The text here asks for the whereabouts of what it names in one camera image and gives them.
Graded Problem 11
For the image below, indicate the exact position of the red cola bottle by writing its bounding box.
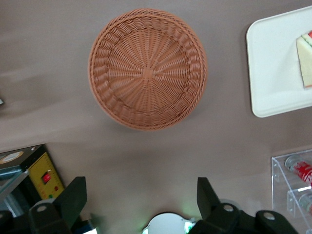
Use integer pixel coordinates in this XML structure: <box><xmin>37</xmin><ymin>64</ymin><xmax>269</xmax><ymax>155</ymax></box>
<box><xmin>284</xmin><ymin>155</ymin><xmax>312</xmax><ymax>183</ymax></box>

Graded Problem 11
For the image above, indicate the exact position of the round brown wicker basket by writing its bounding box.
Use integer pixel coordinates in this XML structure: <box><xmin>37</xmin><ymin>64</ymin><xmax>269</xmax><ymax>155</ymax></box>
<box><xmin>87</xmin><ymin>8</ymin><xmax>209</xmax><ymax>132</ymax></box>

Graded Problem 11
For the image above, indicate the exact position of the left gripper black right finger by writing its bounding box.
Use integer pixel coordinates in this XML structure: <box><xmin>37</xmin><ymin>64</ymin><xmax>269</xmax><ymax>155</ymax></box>
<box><xmin>192</xmin><ymin>176</ymin><xmax>247</xmax><ymax>234</ymax></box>

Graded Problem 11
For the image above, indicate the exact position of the clear acrylic bottle rack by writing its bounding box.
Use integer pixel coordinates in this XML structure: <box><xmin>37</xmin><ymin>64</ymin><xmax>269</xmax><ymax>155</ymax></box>
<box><xmin>271</xmin><ymin>149</ymin><xmax>312</xmax><ymax>223</ymax></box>

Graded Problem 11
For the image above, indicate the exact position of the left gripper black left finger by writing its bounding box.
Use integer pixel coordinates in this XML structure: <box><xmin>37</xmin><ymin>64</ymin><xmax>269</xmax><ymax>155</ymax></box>
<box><xmin>28</xmin><ymin>176</ymin><xmax>88</xmax><ymax>234</ymax></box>

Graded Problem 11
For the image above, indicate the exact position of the triangular sandwich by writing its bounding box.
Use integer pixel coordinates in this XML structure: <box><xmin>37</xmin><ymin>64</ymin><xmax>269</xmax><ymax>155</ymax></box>
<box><xmin>295</xmin><ymin>30</ymin><xmax>312</xmax><ymax>90</ymax></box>

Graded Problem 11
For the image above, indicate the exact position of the beige rectangular tray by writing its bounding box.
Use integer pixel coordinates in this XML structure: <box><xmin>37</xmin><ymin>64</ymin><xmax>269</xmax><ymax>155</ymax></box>
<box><xmin>245</xmin><ymin>5</ymin><xmax>312</xmax><ymax>118</ymax></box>

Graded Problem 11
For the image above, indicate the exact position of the black control box yellow panel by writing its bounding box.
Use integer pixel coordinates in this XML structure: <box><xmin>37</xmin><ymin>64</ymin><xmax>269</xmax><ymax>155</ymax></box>
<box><xmin>0</xmin><ymin>143</ymin><xmax>66</xmax><ymax>218</ymax></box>

